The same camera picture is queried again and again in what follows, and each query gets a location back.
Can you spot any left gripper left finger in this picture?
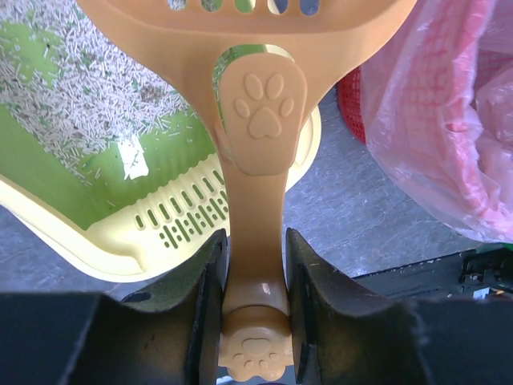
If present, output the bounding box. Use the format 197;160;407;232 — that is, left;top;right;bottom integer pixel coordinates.
1;230;227;384

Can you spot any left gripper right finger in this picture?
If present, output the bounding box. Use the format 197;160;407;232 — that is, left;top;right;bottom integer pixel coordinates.
286;229;512;384

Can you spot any orange litter scoop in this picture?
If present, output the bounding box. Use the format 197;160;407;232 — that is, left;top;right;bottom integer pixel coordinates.
79;1;414;381

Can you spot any yellow litter box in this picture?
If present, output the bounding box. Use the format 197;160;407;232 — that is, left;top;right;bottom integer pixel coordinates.
0;0;324;284

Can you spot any cat litter sand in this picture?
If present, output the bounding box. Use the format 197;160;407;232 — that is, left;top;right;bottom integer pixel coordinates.
1;1;214;189

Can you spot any red plastic waste basket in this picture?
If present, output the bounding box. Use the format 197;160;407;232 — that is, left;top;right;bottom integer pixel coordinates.
336;67;366;144

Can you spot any pink plastic bin liner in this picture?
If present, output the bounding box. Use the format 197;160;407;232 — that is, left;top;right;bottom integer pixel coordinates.
361;1;512;243

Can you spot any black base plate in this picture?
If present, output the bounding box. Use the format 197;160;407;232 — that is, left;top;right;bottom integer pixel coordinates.
354;245;512;300

